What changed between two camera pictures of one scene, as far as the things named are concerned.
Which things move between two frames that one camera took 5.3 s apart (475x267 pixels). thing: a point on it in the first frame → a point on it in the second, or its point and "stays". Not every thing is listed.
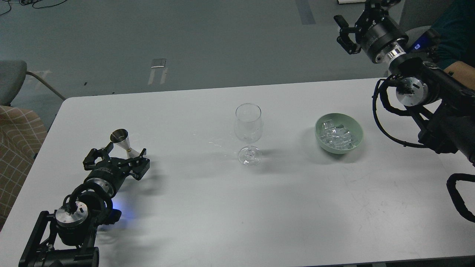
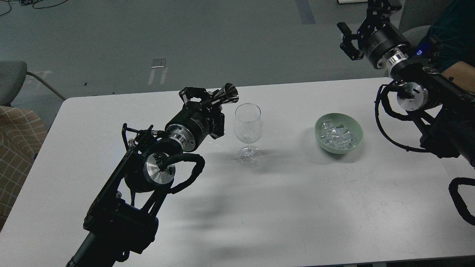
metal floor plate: [158, 63] stays
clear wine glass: [248, 126] stays
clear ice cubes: [338, 137] stays
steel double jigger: [119, 137] → [228, 93]
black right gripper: [378, 33] stays
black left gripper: [110, 173] → [188, 129]
